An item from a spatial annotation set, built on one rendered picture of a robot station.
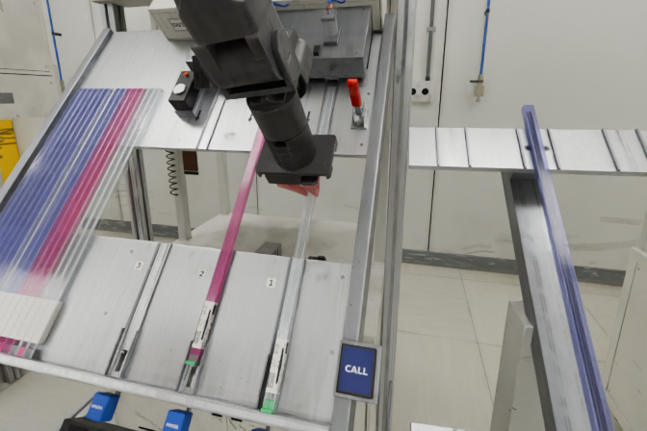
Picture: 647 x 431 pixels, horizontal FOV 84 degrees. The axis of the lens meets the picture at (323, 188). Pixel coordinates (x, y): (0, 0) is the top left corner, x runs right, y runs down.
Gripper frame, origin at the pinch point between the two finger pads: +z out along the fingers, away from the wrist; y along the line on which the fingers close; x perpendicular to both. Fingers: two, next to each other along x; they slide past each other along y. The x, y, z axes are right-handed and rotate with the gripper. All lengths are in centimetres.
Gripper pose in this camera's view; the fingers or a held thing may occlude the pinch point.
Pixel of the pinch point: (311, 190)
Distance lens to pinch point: 54.9
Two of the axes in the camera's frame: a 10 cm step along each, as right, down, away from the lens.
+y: -9.6, -0.4, 2.7
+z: 2.0, 5.5, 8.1
